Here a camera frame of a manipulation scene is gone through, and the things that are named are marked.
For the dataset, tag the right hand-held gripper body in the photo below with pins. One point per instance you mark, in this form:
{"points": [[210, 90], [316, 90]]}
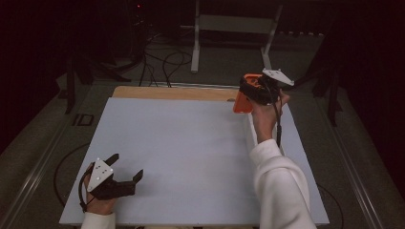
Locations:
{"points": [[267, 90]]}

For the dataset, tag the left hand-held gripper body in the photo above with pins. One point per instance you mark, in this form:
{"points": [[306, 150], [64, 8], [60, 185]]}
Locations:
{"points": [[100, 175]]}

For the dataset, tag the orange phone case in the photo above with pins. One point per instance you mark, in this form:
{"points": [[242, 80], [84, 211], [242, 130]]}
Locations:
{"points": [[242, 106]]}

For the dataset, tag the white plastic bin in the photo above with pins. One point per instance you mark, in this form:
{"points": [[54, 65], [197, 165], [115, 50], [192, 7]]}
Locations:
{"points": [[251, 130]]}

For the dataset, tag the person's right hand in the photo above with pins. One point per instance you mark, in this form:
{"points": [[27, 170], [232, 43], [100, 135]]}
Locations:
{"points": [[266, 120]]}

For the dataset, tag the person's left hand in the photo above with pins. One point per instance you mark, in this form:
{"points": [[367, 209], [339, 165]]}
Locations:
{"points": [[98, 205]]}

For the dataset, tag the pale blue board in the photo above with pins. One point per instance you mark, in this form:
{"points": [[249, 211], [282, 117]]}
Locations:
{"points": [[178, 152]]}

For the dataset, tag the white metal stand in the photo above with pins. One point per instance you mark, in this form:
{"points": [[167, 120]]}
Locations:
{"points": [[235, 24]]}

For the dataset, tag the black stand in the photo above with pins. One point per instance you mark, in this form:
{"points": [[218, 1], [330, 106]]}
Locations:
{"points": [[332, 95], [70, 82]]}

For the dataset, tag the wooden table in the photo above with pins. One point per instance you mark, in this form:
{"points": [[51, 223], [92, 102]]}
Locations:
{"points": [[175, 94]]}

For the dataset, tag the metal floor rail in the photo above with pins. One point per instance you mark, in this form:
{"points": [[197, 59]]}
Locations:
{"points": [[35, 178], [356, 178]]}

